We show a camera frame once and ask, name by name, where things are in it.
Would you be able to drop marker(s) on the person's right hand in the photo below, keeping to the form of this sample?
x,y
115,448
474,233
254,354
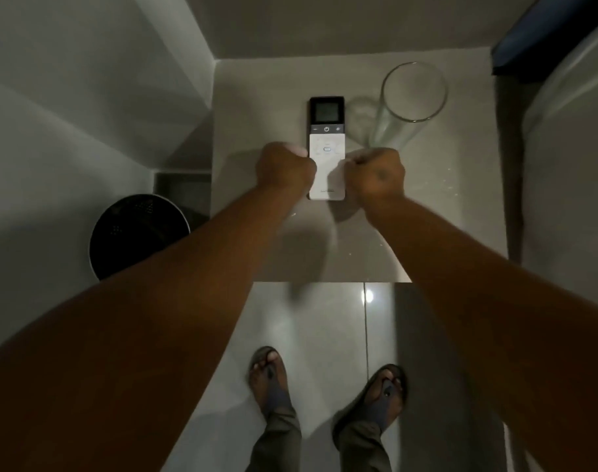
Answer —
x,y
377,174

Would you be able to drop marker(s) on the person's left hand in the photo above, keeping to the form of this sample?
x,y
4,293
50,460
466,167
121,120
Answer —
x,y
285,167

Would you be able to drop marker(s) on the person's left fingers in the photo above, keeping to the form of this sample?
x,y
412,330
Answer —
x,y
295,148

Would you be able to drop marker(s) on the person's right fingers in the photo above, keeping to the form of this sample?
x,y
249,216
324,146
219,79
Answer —
x,y
360,155

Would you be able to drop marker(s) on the person's right forearm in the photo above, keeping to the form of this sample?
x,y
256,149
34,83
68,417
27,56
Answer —
x,y
500,329

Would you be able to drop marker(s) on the person's left forearm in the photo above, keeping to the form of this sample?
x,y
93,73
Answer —
x,y
132,339

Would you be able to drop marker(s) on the white remote control with display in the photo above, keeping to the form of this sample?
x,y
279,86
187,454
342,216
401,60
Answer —
x,y
326,122

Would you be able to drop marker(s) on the clear drinking glass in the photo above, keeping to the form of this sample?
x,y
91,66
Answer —
x,y
409,105

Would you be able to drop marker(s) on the black round waste bin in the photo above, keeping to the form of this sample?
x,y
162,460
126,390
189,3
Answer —
x,y
132,235

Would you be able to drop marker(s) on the dark blue pillow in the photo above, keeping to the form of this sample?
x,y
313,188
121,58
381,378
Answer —
x,y
550,29

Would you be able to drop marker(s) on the person's left sandal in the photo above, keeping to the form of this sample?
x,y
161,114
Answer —
x,y
269,380

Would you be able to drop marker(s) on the person's sandal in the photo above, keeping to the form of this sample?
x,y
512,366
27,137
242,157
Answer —
x,y
269,380
377,403

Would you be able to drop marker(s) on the person's right sandal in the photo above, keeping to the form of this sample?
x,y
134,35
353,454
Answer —
x,y
377,403

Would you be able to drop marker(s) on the grey-green trousers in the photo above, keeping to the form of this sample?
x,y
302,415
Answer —
x,y
279,447

